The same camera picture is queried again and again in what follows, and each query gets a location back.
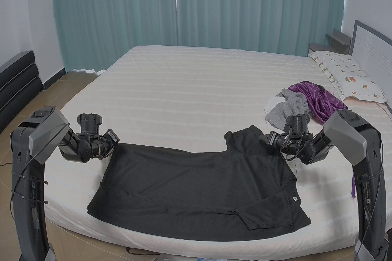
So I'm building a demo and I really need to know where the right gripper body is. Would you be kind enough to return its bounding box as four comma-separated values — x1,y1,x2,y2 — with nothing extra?
266,131,290,150

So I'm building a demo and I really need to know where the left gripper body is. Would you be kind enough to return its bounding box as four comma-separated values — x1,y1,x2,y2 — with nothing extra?
91,129,119,159

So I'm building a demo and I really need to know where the black T-shirt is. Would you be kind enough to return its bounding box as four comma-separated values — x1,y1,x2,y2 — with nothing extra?
87,124,312,241

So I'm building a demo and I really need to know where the bed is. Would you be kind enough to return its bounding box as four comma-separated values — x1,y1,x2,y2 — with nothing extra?
31,20,392,256

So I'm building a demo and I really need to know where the grey garment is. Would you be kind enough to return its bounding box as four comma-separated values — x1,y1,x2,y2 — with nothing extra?
265,88,310,129

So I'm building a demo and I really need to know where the white garment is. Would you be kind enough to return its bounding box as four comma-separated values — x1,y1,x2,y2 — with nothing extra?
264,96,287,115

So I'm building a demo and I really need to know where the purple satin garment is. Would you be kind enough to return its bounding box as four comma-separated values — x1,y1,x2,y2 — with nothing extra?
289,81,358,200

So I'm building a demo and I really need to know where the white printed pillow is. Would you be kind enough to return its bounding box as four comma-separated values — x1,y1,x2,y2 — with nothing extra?
308,50,387,103

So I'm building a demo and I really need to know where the black chest of drawers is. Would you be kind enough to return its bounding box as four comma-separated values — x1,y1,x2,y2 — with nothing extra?
0,51,43,134

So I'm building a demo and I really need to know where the grey bedside table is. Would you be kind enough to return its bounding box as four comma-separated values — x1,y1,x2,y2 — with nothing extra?
309,29,351,55

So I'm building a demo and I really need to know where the black cable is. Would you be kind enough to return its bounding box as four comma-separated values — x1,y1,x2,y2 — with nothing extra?
126,247,160,255
280,148,300,162

